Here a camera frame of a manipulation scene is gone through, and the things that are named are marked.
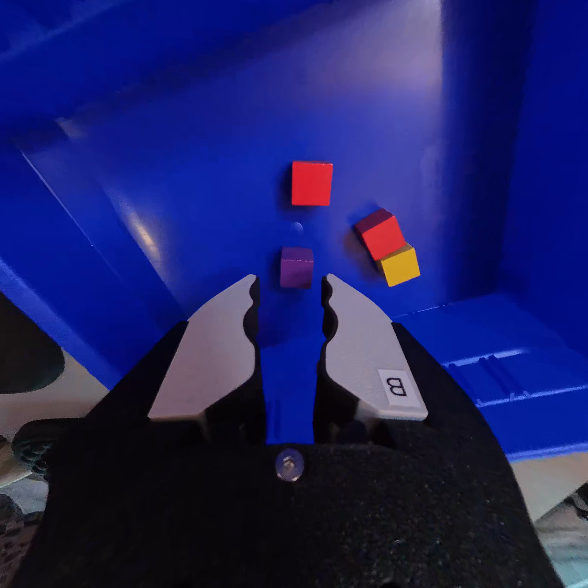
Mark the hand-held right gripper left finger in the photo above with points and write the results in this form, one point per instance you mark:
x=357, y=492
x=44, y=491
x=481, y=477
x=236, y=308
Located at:
x=204, y=358

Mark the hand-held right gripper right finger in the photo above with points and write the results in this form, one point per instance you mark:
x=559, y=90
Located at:
x=363, y=349

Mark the yellow wooden cube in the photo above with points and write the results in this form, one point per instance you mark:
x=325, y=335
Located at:
x=399, y=268

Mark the purple wooden cube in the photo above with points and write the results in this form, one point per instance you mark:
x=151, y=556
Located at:
x=296, y=268

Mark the red wooden cube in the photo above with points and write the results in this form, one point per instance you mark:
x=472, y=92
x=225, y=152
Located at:
x=312, y=183
x=383, y=239

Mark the blue plastic bin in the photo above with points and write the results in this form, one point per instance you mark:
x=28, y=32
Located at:
x=229, y=138

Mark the pale desk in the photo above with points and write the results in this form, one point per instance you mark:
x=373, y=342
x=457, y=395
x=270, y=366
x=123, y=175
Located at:
x=82, y=390

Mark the black oval pad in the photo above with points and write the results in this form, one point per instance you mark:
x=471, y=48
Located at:
x=23, y=358

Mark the black bumpy wrist rest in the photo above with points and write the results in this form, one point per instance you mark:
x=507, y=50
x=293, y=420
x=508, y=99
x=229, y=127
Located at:
x=34, y=452

